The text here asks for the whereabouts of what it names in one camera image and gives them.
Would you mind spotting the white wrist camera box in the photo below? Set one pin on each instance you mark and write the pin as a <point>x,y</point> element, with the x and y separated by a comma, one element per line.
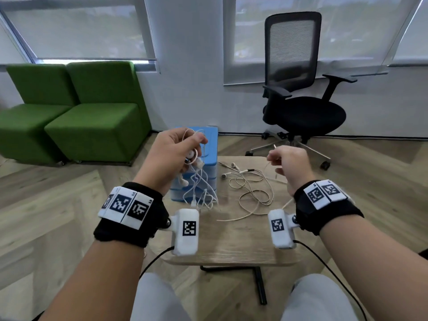
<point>280,229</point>
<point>185,232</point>

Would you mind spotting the black mesh office chair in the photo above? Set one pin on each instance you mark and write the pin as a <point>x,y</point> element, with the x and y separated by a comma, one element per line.
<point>301,113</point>

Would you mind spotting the person's left hand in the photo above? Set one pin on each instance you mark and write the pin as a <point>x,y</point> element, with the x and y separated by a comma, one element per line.
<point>160,157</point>

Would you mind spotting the green upholstered chair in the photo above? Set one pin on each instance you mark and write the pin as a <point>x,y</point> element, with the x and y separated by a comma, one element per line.
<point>23,126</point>
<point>97,130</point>

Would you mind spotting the person's right leg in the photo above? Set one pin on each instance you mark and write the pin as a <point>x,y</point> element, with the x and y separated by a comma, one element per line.
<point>317,300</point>

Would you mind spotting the person's left leg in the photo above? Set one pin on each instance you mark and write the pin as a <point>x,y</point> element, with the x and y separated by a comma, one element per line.
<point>157,300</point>

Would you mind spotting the black wristband with white markers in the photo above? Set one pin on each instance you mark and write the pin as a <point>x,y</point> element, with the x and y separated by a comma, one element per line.
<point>326,207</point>
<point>133,217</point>

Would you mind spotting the person's right thumb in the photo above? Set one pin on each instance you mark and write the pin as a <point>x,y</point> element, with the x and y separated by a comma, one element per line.
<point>274,161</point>

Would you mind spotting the grey window roller blind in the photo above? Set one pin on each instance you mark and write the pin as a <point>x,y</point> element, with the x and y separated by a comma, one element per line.
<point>77,30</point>
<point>351,26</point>

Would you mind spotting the person's right hand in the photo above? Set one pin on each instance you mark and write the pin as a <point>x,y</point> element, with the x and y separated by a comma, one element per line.
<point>296,167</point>

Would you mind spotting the person's left forearm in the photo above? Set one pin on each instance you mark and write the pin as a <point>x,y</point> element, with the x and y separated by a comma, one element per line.
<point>97,280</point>

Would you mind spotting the person's left thumb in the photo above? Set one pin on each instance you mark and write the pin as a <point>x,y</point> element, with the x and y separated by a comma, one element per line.
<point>195,141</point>

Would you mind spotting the black metal table base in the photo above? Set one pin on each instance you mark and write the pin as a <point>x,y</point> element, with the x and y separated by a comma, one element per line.
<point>259,284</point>

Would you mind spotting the person's right forearm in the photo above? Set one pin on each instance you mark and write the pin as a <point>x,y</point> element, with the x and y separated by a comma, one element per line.
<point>377,264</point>

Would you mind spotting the person's leg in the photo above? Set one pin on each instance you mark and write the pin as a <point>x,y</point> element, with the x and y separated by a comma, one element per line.
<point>317,300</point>
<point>157,300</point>

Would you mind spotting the blue plastic drawer box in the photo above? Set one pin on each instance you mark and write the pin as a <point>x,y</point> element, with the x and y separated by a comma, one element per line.
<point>211,147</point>

